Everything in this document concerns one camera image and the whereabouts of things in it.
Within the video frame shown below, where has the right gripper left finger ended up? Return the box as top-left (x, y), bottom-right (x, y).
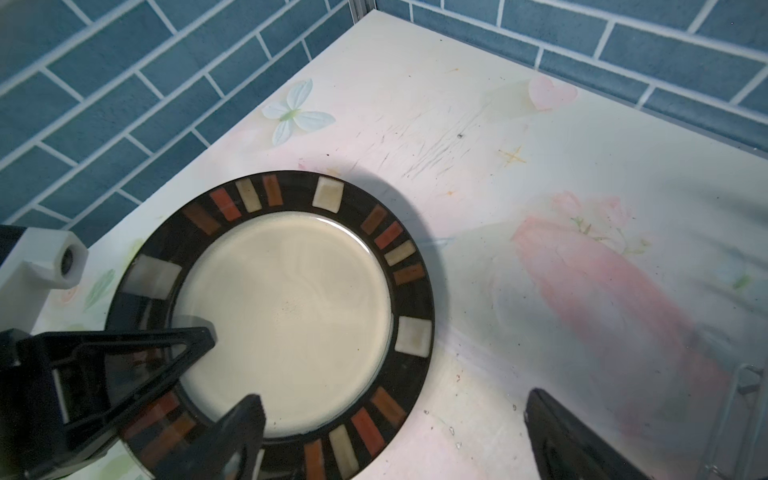
top-left (154, 394), bottom-right (266, 479)

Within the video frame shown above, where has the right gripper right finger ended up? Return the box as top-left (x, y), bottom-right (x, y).
top-left (525, 388), bottom-right (648, 480)

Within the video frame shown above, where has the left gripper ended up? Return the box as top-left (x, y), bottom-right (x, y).
top-left (1, 327), bottom-right (215, 479)

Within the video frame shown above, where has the black rimmed mosaic plate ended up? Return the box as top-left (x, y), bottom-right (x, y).
top-left (106, 170), bottom-right (435, 479)

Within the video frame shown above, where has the metal wire dish rack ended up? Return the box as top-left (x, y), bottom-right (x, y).
top-left (694, 363), bottom-right (767, 479)

